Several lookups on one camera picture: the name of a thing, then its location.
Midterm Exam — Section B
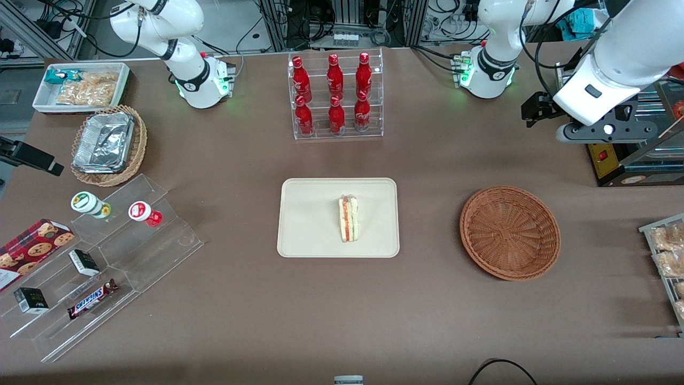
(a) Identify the light tan wicker basket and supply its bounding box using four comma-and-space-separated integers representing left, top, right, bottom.
71, 105, 147, 187

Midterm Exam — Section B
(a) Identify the white rectangular snack bin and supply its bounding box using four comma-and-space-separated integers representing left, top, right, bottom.
32, 63, 130, 116

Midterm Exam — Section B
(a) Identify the clear acrylic bottle rack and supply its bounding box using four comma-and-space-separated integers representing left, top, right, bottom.
287, 48, 384, 141

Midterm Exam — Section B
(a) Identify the cream rectangular serving tray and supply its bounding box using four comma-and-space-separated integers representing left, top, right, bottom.
277, 178, 400, 259

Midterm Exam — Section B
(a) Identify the red label white cup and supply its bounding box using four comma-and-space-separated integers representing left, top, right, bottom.
128, 201, 163, 227

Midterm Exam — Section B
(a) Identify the Snickers chocolate bar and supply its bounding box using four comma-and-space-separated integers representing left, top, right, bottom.
67, 279, 119, 320

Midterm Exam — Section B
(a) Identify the black cable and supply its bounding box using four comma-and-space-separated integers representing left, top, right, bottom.
468, 358, 538, 385

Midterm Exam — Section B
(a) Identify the grey snack tray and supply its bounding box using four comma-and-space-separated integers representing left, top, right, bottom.
639, 214, 684, 337

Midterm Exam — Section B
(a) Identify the round brown wicker basket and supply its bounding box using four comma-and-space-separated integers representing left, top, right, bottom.
460, 186, 562, 282

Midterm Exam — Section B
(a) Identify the clear bag of crackers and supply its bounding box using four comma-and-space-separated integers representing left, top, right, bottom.
80, 71, 119, 87
56, 80, 115, 106

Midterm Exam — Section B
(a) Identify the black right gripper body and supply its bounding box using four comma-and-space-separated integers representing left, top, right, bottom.
0, 136, 65, 177

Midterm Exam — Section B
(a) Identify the red cola bottle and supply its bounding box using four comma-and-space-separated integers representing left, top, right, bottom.
356, 52, 372, 99
354, 90, 371, 132
328, 95, 346, 134
292, 56, 312, 102
327, 53, 344, 101
295, 95, 314, 135

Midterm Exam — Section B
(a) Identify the aluminium frame beam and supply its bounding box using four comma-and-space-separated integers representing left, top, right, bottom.
0, 0, 97, 62

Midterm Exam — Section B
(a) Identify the stack of foil containers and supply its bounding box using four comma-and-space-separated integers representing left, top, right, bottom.
72, 111, 135, 174

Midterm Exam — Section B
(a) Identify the black sealing machine yellow panel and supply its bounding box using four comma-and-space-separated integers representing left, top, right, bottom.
556, 61, 684, 188

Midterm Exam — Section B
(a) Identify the white power strip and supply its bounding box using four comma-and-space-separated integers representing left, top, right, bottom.
331, 32, 365, 48

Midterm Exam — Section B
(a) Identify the teal snack packet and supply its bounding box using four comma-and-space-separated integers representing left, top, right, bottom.
44, 68, 83, 85

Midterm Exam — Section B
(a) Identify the clear acrylic stepped stand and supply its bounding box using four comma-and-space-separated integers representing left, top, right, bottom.
72, 174, 205, 293
0, 241, 141, 364

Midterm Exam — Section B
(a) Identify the red cookie box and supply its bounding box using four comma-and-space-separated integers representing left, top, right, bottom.
0, 218, 75, 294

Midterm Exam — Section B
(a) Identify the green label white cup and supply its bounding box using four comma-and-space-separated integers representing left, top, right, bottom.
71, 191, 112, 220

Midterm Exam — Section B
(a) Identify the triangle sandwich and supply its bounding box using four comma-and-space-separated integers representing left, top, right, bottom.
338, 195, 360, 243

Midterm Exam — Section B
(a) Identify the small black box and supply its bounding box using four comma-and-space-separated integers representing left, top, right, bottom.
68, 249, 100, 277
13, 287, 50, 314

